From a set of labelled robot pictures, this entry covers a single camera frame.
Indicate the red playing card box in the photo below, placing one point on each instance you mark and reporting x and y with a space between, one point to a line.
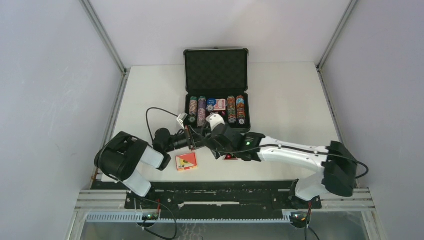
186 161

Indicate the black mounting base plate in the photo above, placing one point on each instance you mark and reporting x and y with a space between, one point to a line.
228 200

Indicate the far right chip row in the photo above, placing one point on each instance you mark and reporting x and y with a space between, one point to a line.
240 110

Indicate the red triangular dealer button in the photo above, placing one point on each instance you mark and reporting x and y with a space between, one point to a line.
230 157

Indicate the circuit board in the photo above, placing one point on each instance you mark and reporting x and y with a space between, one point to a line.
150 217
298 217

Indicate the inner right chip row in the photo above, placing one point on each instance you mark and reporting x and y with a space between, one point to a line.
231 109

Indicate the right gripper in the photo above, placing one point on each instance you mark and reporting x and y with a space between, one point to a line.
213 143

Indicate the left circuit board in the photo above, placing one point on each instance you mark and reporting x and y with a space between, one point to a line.
150 217

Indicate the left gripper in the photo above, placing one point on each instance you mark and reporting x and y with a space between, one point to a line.
192 142

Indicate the right circuit board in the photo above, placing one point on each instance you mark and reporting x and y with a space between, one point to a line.
298 217

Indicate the red card deck in case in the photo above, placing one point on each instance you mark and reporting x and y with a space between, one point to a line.
220 105

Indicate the far left chip row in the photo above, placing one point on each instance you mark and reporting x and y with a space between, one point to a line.
192 109

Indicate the blue small blind button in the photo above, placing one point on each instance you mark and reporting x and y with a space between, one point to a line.
210 104

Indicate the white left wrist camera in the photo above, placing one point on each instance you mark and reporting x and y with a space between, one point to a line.
181 120

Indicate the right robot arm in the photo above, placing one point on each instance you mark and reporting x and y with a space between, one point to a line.
334 167

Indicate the purple chip row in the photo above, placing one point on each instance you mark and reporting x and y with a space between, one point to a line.
201 111

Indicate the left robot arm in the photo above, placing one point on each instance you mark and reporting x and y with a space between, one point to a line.
119 158

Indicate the black poker case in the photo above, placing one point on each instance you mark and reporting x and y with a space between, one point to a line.
217 73

